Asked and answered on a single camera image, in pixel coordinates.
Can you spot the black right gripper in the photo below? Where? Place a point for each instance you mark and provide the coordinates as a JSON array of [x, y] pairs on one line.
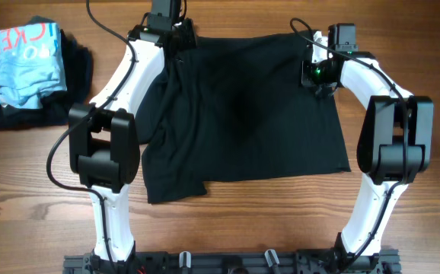
[[309, 76]]

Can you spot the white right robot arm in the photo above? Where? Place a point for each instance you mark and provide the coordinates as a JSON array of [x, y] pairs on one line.
[[394, 144]]

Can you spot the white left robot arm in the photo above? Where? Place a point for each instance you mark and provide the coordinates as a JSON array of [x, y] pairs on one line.
[[104, 147]]

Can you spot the light blue printed t-shirt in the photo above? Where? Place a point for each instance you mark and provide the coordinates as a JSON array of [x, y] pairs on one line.
[[31, 65]]

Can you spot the dark navy garment pile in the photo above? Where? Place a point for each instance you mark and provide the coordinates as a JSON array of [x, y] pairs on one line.
[[78, 64]]

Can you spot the black t-shirt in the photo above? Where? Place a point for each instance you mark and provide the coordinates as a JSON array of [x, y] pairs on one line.
[[233, 110]]

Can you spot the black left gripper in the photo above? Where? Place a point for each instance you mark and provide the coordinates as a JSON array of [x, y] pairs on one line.
[[189, 28]]

